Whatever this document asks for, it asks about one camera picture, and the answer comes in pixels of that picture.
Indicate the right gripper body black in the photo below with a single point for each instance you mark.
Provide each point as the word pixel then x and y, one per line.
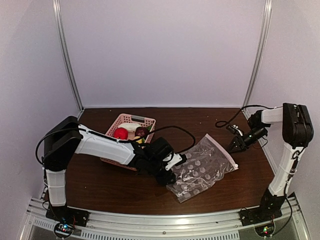
pixel 258 132

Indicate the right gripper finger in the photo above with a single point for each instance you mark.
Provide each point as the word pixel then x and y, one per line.
pixel 237 140
pixel 239 148

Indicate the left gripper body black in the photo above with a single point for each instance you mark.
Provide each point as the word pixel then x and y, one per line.
pixel 162 179

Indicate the clear zip top bag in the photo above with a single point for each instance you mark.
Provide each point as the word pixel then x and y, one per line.
pixel 206 163

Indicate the yellow toy fruit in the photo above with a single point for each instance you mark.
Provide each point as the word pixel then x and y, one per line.
pixel 139 139

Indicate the dark purple toy fruit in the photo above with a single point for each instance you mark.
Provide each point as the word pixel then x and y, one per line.
pixel 141 132

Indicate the red toy fruit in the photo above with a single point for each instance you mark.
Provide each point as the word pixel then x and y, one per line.
pixel 121 133

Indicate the pink plastic basket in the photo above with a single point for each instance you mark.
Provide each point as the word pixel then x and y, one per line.
pixel 146 122

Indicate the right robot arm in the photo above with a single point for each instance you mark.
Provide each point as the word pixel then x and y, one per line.
pixel 297 133

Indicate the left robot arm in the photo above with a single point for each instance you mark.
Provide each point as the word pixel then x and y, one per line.
pixel 69 138

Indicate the white toy vegetable rear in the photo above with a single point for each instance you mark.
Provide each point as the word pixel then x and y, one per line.
pixel 130 126

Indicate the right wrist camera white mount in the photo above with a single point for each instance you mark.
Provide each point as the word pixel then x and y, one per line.
pixel 235 130

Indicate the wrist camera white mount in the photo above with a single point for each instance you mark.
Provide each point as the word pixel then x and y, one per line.
pixel 174 159
pixel 235 130

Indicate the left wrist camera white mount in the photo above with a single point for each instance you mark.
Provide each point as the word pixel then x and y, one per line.
pixel 174 159

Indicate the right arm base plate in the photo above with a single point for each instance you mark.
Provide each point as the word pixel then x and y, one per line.
pixel 255 216

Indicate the front aluminium rail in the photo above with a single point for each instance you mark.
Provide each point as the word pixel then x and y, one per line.
pixel 223 225

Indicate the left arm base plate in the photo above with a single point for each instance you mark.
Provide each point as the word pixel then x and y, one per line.
pixel 67 215

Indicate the left aluminium frame post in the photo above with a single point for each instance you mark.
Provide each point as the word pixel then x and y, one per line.
pixel 65 53

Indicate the aluminium frame post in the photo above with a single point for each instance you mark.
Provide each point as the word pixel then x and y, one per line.
pixel 65 53
pixel 263 37

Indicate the right aluminium frame post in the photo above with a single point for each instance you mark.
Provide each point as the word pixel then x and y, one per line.
pixel 263 37

